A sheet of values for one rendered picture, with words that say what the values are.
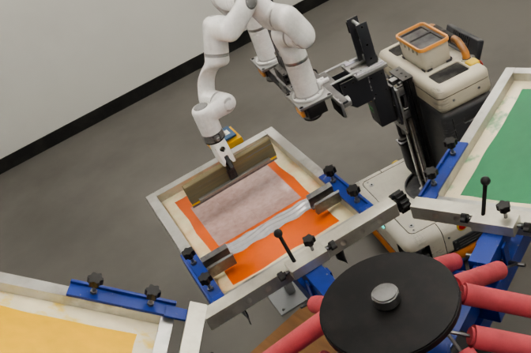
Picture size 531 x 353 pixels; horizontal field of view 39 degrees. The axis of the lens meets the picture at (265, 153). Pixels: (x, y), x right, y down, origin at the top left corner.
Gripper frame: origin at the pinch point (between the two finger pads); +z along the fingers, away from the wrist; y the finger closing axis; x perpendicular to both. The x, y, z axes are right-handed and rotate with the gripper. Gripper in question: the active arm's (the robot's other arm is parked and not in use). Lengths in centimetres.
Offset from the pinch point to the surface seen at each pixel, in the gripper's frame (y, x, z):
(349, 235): -55, -16, 7
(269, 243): -29.3, 3.1, 14.1
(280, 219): -21.3, -5.4, 13.8
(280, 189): -5.5, -13.0, 14.2
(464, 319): -104, -21, 8
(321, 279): -66, 0, 5
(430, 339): -128, 0, -23
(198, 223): 1.9, 18.5, 14.0
